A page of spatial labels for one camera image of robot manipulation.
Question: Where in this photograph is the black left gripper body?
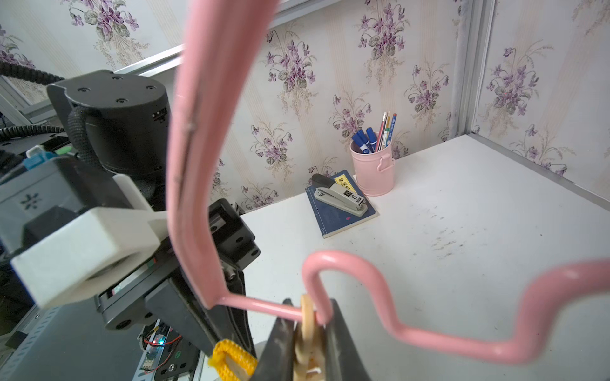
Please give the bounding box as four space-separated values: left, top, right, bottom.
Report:
95 198 261 330

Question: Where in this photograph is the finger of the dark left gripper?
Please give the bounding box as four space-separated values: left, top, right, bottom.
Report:
145 276 255 355

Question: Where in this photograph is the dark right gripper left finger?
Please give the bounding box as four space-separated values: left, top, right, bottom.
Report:
249 317 295 381

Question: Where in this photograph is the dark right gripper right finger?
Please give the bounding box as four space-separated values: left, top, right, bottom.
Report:
325 298 372 381

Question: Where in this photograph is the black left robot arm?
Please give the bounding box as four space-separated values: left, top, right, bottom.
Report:
1 62 254 351

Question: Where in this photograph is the pink wavy hanger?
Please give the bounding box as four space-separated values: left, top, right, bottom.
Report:
166 1 609 364

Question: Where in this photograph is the tan plastic clothespin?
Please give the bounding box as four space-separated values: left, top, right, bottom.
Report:
292 294 326 381

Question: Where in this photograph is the small circuit board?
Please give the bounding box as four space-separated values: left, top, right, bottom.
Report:
138 333 168 374

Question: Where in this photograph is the grey white stapler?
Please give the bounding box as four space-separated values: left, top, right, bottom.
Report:
311 174 368 217

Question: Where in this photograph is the pink metal pen bucket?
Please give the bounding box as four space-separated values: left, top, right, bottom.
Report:
350 142 396 197

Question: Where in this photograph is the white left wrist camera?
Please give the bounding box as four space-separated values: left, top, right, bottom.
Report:
1 157 168 308

